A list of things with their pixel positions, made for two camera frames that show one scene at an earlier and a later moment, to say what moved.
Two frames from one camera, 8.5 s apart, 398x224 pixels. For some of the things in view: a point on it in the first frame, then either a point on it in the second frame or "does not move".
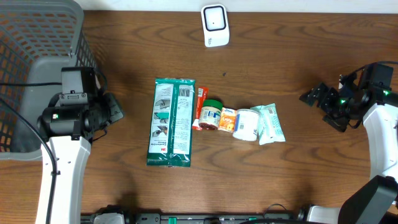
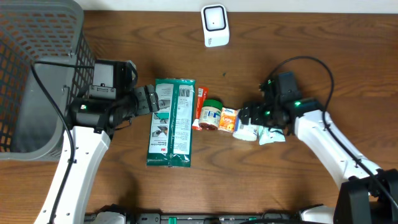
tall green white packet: x=170 y=129 does not move
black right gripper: x=331 y=93 -> x=257 y=116
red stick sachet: x=203 y=94 does not move
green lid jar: x=210 y=115 does not move
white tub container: x=247 y=122 does not move
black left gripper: x=111 y=102 -> x=150 y=99
